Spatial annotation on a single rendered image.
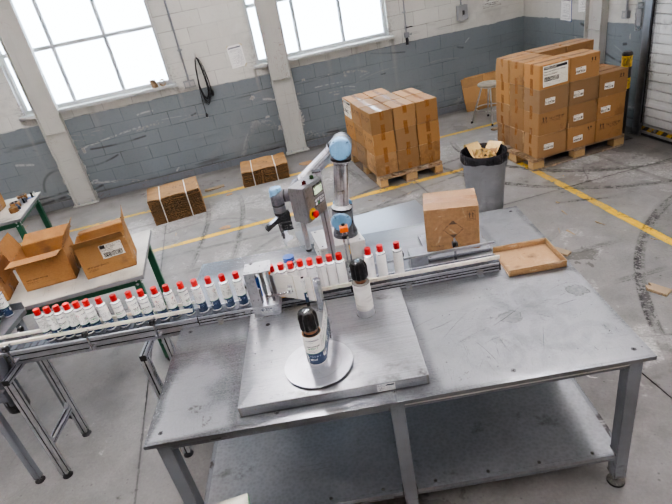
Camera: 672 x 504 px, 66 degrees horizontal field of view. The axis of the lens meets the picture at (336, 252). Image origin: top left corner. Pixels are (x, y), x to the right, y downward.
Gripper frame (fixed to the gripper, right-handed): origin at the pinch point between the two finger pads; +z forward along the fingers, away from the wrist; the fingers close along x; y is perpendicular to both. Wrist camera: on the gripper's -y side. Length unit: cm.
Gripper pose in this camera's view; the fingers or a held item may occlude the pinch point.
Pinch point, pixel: (284, 242)
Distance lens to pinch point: 312.1
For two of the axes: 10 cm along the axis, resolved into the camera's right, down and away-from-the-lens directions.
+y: 9.5, -2.7, 1.3
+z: 1.7, 8.6, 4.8
